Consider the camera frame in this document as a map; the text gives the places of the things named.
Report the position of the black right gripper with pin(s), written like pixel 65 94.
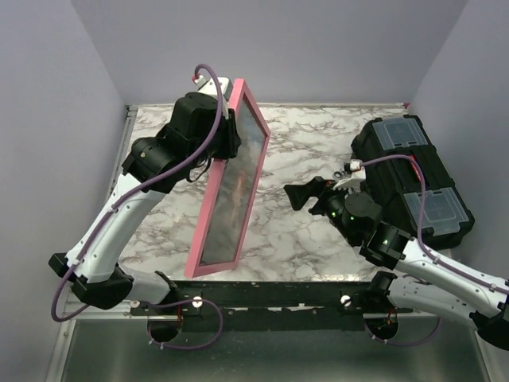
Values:
pixel 299 193

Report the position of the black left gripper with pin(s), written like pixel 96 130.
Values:
pixel 231 126

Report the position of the pink picture frame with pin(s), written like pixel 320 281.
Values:
pixel 230 192

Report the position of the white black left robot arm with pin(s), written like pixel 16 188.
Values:
pixel 202 128

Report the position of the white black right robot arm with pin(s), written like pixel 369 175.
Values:
pixel 417 277

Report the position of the silver ratchet wrench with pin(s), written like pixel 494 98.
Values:
pixel 339 174

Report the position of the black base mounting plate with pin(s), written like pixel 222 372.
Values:
pixel 267 321

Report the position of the black plastic toolbox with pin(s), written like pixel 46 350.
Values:
pixel 400 186

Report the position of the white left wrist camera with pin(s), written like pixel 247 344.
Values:
pixel 208 86

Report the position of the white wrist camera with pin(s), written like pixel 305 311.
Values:
pixel 355 175
pixel 208 86

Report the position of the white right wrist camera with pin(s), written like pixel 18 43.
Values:
pixel 355 175

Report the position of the aluminium extrusion rail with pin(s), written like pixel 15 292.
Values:
pixel 99 310

